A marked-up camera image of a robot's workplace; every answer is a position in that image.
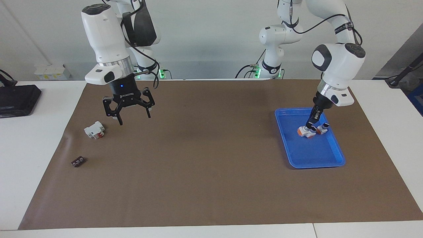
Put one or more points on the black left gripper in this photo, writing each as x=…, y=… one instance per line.
x=323, y=102

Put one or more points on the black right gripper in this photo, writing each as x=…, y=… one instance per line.
x=125, y=92

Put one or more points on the selector switch orange base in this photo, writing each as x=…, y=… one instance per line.
x=324, y=129
x=301, y=131

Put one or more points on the blue plastic tray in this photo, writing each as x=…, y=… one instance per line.
x=310, y=152

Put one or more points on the white circuit breaker red lever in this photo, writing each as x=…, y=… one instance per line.
x=94, y=129

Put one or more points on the small dark terminal block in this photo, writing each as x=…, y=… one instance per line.
x=78, y=161

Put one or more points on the black tripod stand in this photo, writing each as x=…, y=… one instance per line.
x=404, y=71

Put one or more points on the blue crate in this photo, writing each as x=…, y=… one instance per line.
x=417, y=102

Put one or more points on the brown table mat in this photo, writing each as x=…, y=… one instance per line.
x=211, y=165

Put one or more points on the black box device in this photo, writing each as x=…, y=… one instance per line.
x=16, y=99

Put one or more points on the selector switch green base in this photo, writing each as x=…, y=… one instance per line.
x=312, y=134

